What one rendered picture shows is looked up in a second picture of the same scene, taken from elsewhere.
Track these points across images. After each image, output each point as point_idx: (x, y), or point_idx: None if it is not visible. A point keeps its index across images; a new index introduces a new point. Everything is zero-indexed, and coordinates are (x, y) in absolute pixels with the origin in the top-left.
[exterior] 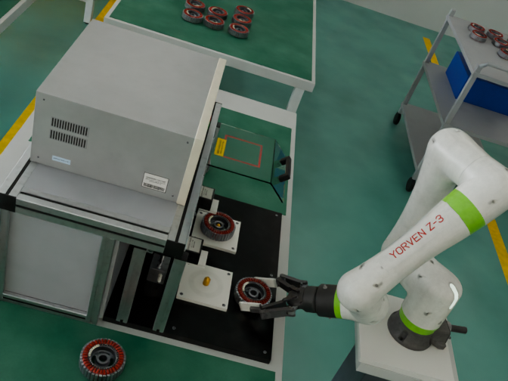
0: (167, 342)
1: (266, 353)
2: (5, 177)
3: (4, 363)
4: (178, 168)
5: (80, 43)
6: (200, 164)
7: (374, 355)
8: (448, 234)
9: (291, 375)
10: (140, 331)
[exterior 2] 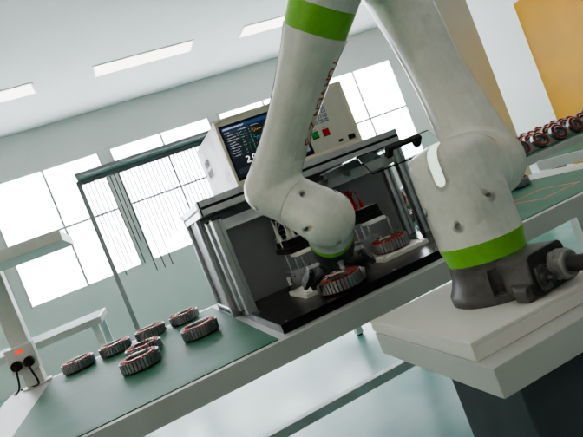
0: (249, 323)
1: (285, 321)
2: None
3: (174, 335)
4: (223, 155)
5: None
6: None
7: (390, 318)
8: (280, 51)
9: None
10: (247, 319)
